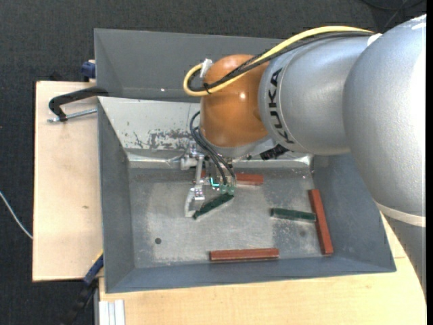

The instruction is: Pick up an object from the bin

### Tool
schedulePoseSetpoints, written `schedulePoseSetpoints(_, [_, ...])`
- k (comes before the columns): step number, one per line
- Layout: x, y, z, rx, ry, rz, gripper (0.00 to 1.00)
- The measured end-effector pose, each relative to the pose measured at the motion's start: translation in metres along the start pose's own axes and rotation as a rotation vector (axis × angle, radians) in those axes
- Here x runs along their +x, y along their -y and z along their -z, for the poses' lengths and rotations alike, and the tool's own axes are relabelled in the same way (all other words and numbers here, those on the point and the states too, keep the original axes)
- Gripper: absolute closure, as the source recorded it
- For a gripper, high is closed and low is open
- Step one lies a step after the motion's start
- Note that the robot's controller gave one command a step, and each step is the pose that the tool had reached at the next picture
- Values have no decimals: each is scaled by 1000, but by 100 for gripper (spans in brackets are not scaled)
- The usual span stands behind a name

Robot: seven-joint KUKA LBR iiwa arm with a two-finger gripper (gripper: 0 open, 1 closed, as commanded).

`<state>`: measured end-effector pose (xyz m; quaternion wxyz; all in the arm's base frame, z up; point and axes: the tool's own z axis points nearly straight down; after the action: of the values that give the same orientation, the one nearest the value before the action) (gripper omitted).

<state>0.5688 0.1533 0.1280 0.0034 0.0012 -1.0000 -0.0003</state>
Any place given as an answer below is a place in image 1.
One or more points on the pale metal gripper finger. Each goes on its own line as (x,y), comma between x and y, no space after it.
(190,203)
(185,163)

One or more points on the dark green flat block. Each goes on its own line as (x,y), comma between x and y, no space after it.
(292,214)
(214,206)

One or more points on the red-brown flat block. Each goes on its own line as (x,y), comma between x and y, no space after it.
(320,222)
(250,179)
(243,254)

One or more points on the grey metal bin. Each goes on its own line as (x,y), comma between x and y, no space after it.
(236,235)

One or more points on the pale wood flat board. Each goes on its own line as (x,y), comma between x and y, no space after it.
(67,181)

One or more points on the black cylinder on white bracket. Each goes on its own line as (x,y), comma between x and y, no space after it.
(272,152)

